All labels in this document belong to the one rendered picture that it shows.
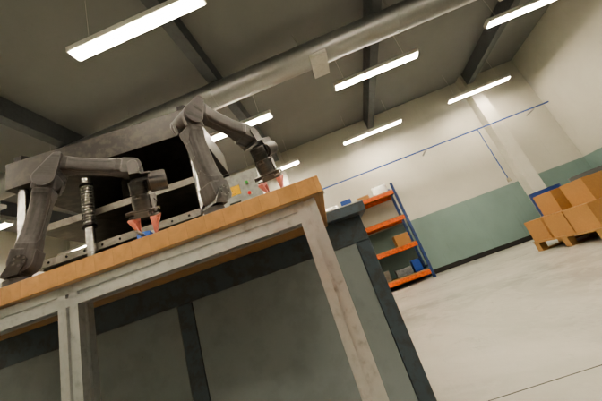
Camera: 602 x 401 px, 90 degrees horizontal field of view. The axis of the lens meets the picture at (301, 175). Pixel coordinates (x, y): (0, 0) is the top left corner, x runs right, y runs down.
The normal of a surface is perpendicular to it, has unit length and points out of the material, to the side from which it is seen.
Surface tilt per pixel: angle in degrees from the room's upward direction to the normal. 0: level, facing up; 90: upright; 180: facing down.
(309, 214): 90
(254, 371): 90
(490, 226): 90
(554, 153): 90
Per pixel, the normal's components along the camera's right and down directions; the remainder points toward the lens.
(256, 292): -0.05, -0.35
